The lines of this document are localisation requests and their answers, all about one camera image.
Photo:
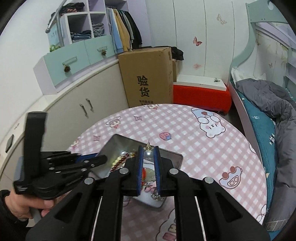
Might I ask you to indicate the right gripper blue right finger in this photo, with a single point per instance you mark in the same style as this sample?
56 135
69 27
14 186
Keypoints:
156 169

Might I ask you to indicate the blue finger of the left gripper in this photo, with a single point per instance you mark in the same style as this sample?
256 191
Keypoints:
83 158

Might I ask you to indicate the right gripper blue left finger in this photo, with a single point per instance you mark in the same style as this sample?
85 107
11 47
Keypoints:
139 162

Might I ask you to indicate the gold pearl earring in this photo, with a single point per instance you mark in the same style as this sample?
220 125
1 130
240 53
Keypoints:
148 151

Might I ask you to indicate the jewelry pile in tin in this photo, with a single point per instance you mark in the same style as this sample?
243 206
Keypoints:
146 179

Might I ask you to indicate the grey metal jewelry tin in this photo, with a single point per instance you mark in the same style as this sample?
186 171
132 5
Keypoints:
119 150

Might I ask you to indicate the person's left hand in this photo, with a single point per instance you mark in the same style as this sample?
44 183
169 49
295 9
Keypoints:
20 205

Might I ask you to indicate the pink checkered tablecloth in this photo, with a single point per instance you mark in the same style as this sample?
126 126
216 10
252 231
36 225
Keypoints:
210 146

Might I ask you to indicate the brown cardboard box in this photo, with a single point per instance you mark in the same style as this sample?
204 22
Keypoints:
147 76

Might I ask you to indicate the red storage bench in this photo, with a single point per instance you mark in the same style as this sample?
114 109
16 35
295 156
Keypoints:
202 92

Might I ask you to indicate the mint green drawer unit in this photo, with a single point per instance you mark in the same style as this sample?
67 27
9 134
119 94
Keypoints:
58 69

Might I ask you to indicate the black clothes behind box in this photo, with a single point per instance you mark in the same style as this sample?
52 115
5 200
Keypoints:
177 54

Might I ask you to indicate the teal bed sheet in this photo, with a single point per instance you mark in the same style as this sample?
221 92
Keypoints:
259 129

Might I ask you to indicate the hanging clothes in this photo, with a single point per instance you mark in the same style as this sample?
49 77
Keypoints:
123 30

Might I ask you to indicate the white cubby shelf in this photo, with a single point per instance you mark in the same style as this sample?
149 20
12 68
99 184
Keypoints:
80 20

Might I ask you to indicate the grey duvet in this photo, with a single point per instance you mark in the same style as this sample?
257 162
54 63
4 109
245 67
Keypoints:
275 101

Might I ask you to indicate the silver metal pole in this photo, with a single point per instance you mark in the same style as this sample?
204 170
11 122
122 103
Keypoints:
55 20

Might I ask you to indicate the cream cabinet with handles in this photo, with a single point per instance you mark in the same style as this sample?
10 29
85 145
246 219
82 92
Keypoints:
76 108

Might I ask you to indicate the mint green bunk bed frame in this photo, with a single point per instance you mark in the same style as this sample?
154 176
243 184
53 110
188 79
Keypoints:
264 45

